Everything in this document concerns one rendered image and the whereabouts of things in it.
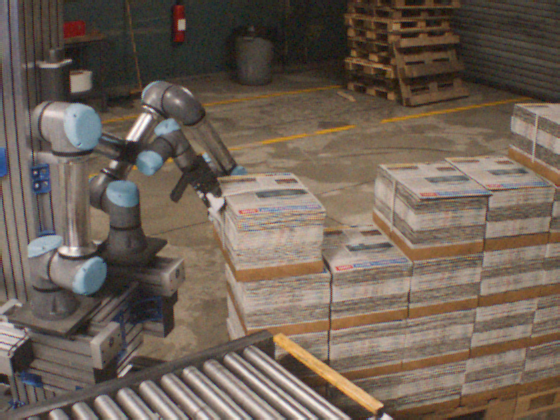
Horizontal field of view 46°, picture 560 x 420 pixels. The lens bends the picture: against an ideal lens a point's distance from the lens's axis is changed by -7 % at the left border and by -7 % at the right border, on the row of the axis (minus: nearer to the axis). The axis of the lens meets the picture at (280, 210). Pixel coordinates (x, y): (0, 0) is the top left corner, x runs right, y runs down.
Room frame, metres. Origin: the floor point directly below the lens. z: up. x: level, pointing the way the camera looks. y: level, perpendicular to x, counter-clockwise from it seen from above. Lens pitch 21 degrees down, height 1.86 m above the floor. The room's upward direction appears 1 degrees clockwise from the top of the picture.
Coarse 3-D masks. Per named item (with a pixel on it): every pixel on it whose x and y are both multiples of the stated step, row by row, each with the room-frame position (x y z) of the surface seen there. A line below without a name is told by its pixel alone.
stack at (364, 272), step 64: (384, 256) 2.22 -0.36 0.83; (512, 256) 2.29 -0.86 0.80; (256, 320) 2.04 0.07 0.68; (320, 320) 2.10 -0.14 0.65; (448, 320) 2.22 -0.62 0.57; (512, 320) 2.30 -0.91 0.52; (320, 384) 2.11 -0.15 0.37; (384, 384) 2.16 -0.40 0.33; (448, 384) 2.23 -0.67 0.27; (512, 384) 2.31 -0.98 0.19
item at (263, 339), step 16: (256, 336) 1.74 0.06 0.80; (272, 336) 1.74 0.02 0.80; (208, 352) 1.65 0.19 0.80; (224, 352) 1.65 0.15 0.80; (240, 352) 1.67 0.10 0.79; (272, 352) 1.74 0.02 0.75; (160, 368) 1.56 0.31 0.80; (176, 368) 1.56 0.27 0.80; (96, 384) 1.47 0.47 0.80; (112, 384) 1.47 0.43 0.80; (128, 384) 1.48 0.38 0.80; (48, 400) 1.38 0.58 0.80; (64, 400) 1.39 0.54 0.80; (80, 400) 1.39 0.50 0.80; (144, 400) 1.49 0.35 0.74; (0, 416) 1.29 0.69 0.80; (16, 416) 1.30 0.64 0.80; (48, 416) 1.33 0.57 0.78; (96, 416) 1.41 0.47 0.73; (128, 416) 1.46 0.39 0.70
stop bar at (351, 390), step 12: (276, 336) 1.71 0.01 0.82; (288, 348) 1.65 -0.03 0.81; (300, 348) 1.65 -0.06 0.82; (300, 360) 1.61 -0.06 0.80; (312, 360) 1.59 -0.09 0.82; (324, 372) 1.53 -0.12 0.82; (336, 372) 1.53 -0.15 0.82; (336, 384) 1.49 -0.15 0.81; (348, 384) 1.47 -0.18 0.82; (360, 396) 1.42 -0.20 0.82; (372, 408) 1.38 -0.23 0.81; (384, 408) 1.38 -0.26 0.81
